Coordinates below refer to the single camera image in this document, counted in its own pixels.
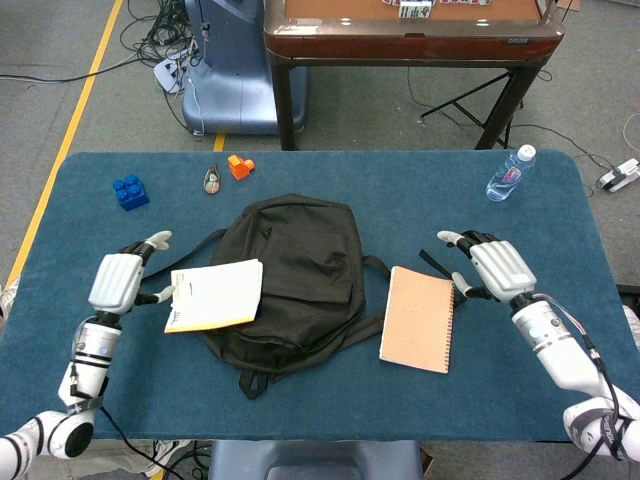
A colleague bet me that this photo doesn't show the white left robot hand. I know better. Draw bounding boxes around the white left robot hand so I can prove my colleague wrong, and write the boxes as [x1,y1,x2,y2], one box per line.
[88,229,176,316]

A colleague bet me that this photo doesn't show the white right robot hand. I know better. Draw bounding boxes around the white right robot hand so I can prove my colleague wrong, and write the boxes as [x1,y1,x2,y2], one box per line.
[437,229,538,305]

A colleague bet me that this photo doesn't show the white notebook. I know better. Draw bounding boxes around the white notebook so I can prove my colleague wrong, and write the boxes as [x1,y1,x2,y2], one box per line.
[163,258,265,335]

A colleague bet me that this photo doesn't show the black fabric backpack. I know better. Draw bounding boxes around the black fabric backpack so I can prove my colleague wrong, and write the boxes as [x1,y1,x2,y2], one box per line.
[141,193,470,401]

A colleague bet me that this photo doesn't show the blue toy building brick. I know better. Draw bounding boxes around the blue toy building brick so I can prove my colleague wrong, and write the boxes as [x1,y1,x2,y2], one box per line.
[112,174,151,212]

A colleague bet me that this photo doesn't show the clear plastic water bottle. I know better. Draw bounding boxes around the clear plastic water bottle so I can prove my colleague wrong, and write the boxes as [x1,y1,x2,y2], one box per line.
[485,144,537,203]

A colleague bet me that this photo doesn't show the spiral-bound kraft notebook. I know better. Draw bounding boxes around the spiral-bound kraft notebook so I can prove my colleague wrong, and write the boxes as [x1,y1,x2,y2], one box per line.
[378,265,457,375]

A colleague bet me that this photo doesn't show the white sneaker with grey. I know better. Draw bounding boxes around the white sneaker with grey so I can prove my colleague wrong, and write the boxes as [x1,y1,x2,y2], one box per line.
[0,277,22,321]

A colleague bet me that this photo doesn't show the white power strip black plug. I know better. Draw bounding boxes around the white power strip black plug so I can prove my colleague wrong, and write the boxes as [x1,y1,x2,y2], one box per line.
[597,158,640,193]

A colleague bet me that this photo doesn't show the orange plastic block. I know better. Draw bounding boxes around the orange plastic block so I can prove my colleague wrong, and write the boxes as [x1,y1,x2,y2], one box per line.
[227,154,256,181]

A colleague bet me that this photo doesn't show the white sneaker green trim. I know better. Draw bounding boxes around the white sneaker green trim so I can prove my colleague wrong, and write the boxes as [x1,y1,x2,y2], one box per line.
[144,439,191,476]

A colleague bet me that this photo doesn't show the blue felt table cover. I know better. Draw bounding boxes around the blue felt table cover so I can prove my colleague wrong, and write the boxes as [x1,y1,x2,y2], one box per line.
[0,149,640,444]

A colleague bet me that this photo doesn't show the white power strip with plugs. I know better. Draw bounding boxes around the white power strip with plugs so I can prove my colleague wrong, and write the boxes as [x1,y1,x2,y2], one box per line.
[152,54,194,94]

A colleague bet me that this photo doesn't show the brown mahjong table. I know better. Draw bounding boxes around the brown mahjong table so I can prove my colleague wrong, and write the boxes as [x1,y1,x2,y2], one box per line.
[263,0,566,151]

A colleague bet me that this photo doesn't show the blue-grey robot torso base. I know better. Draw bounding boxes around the blue-grey robot torso base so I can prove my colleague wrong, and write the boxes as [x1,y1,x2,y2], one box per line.
[207,439,425,480]

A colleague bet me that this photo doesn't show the row of mahjong tiles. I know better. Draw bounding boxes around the row of mahjong tiles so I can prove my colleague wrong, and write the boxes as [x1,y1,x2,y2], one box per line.
[382,0,491,7]

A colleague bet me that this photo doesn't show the standing mahjong tile group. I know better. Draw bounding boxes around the standing mahjong tile group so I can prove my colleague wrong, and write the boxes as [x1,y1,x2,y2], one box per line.
[398,0,432,20]

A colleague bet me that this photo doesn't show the small brown keychain charm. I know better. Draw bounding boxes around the small brown keychain charm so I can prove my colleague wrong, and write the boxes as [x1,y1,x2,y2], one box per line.
[202,163,222,194]

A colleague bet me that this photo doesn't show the blue-grey machine pedestal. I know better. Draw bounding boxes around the blue-grey machine pedestal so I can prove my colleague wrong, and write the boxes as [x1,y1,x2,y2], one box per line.
[182,0,309,135]

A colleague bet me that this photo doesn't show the black cable tangle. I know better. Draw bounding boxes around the black cable tangle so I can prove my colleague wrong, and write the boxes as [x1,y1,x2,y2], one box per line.
[119,0,201,66]

